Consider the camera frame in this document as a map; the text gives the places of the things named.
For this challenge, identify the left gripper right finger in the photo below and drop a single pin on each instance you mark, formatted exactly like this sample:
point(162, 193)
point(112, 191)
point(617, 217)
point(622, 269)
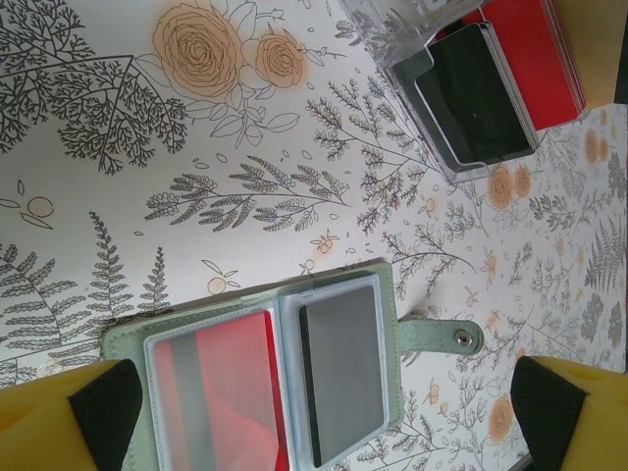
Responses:
point(579, 422)

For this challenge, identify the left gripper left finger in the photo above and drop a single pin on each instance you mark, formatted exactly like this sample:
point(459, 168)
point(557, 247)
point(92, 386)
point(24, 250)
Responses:
point(49, 427)

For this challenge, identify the mint green card holder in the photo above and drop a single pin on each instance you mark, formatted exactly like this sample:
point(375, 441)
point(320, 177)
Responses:
point(125, 343)

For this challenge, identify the red credit card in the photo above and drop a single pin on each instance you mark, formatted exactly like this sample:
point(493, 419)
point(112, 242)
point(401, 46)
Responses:
point(235, 373)

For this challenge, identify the dark grey credit card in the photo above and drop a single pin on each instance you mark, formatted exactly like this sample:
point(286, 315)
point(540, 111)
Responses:
point(343, 363)

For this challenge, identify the clear acrylic card stand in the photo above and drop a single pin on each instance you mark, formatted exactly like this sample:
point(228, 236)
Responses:
point(387, 29)

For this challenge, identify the black card stack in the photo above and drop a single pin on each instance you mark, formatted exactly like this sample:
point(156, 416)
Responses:
point(471, 98)

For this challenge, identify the red card stack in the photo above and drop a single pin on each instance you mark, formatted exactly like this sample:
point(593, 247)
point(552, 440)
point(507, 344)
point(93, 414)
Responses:
point(530, 59)

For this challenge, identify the beige card stack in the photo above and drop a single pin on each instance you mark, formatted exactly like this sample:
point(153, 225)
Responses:
point(598, 49)

